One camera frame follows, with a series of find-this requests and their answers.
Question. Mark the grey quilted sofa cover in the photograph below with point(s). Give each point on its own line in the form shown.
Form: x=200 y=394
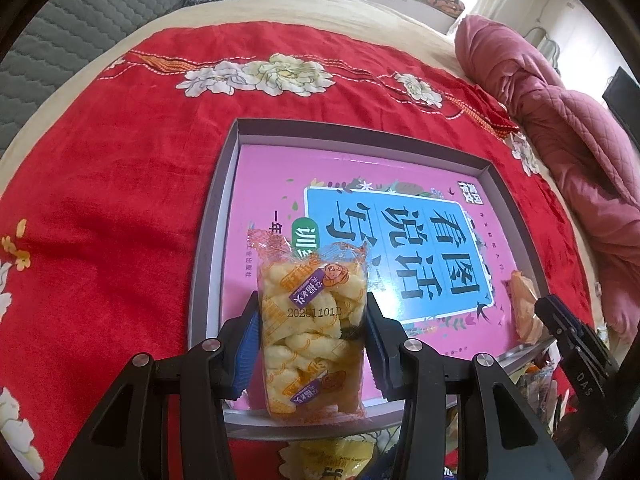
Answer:
x=62 y=38

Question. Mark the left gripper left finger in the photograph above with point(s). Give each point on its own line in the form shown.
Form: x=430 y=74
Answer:
x=240 y=343

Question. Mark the peach pastry snack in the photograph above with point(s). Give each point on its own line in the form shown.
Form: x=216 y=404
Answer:
x=523 y=299

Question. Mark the pink quilted blanket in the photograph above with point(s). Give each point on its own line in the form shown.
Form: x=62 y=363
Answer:
x=589 y=156

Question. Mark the grey box lid tray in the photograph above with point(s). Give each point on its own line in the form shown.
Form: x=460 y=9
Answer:
x=248 y=417

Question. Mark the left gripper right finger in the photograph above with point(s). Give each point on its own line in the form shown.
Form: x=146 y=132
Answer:
x=383 y=338

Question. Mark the red floral cloth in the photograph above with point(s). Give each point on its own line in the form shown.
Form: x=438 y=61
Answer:
x=99 y=224

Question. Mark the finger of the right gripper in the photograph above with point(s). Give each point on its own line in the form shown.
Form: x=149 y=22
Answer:
x=575 y=339

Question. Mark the rice cracker snack pack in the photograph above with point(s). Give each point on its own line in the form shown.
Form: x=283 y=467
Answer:
x=311 y=311

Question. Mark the black television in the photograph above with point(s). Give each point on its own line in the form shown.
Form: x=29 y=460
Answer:
x=622 y=97

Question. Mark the yellow cake snack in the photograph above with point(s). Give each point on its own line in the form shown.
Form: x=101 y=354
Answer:
x=338 y=458

